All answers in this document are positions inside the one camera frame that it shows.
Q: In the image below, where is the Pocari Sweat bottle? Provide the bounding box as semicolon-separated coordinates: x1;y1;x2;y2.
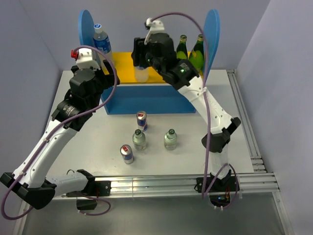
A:
93;24;115;64
134;66;149;83

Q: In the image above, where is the blue and yellow shelf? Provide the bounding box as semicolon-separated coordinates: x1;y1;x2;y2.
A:
78;9;221;115

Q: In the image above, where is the clear glass bottle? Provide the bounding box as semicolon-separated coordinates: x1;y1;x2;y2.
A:
164;129;178;150
132;129;146;150

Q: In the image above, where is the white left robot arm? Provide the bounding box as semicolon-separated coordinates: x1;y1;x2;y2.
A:
0;60;119;210

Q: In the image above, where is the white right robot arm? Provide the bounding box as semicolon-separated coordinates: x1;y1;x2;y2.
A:
131;33;241;191

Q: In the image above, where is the green glass bottle left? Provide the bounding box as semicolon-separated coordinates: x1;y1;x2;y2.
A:
176;35;188;59

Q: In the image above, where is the green glass bottle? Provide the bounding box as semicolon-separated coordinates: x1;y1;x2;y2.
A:
176;35;188;59
188;34;204;72

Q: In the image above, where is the green glass bottle right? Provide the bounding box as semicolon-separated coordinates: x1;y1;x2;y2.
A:
188;34;204;72

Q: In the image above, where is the Red Bull can rear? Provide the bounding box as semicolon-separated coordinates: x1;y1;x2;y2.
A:
136;111;148;131

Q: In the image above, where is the red bull can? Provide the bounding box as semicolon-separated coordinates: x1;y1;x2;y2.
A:
120;144;134;164
136;111;148;131

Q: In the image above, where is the Red Bull can front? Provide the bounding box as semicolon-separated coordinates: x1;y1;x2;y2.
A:
120;144;134;164

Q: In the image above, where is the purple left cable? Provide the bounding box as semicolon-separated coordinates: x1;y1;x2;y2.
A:
0;46;118;219

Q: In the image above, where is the purple cable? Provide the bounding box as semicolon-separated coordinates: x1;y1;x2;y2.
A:
153;12;239;209
0;46;118;219

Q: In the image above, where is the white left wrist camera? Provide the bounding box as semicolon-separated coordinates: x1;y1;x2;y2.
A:
71;48;100;70

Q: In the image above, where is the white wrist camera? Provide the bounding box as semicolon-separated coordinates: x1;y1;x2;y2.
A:
71;48;100;70
144;18;165;45

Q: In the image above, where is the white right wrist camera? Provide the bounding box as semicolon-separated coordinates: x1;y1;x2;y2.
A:
144;18;165;45

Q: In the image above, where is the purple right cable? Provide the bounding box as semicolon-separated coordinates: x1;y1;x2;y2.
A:
153;12;239;209

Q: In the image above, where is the aluminium rail frame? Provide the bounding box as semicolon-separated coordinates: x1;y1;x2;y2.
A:
12;69;294;235

